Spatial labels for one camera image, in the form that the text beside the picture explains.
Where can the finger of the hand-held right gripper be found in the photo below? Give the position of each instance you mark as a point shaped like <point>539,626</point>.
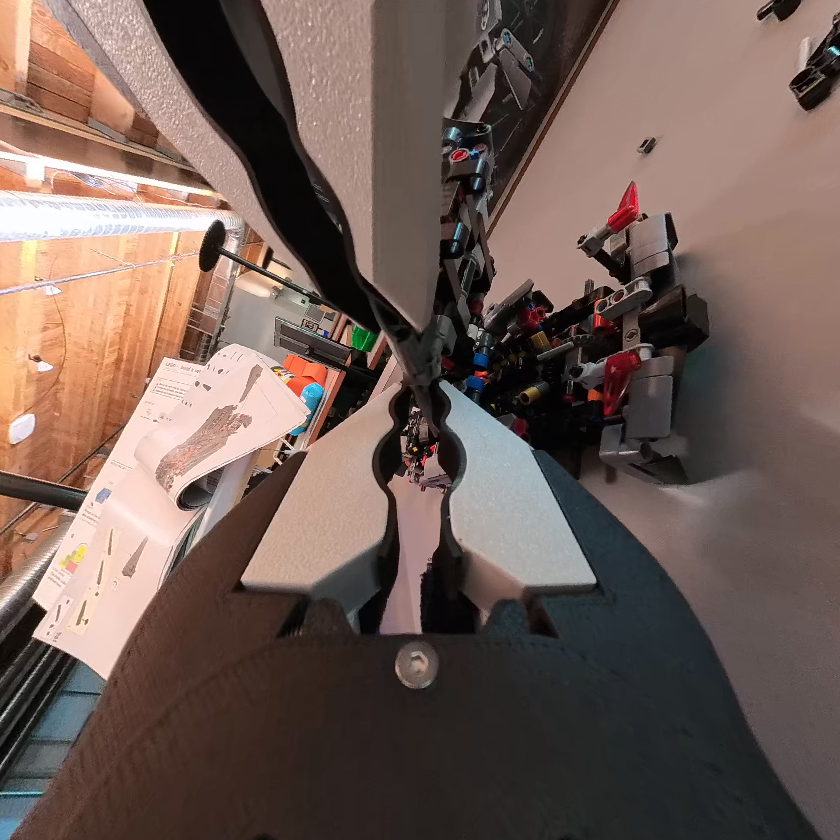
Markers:
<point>367,131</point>
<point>161,79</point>

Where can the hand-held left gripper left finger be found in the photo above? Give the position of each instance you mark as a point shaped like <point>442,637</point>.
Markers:
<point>328,525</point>

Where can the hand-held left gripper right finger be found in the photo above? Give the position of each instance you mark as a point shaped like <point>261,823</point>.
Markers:
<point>518,525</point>

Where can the long grey lego panel assembly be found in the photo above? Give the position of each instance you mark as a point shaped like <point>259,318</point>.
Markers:
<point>463,216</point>

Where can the grey lego car model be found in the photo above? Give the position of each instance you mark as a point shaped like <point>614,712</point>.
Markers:
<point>643,394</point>

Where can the lego set box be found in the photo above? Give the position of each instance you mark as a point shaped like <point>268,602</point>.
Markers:
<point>512,65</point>

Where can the scattered loose lego pieces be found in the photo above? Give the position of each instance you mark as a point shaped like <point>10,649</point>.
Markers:
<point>817,72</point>

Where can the blue roll pouch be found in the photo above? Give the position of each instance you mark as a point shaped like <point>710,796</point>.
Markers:
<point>312,400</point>

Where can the open instruction booklet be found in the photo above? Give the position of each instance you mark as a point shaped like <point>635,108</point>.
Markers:
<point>197,446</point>

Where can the orange bag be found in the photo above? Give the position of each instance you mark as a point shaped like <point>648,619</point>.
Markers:
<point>305,371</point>

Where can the black floor lamp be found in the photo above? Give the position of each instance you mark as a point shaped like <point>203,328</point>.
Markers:
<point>211,246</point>
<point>267,257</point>

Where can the green plastic bin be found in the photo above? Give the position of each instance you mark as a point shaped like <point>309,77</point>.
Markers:
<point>365,338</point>

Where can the silver ventilation duct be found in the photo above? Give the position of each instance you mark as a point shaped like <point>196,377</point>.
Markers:
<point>98,215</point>

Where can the dark grey desk rail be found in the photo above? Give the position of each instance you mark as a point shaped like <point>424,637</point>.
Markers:
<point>308,338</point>

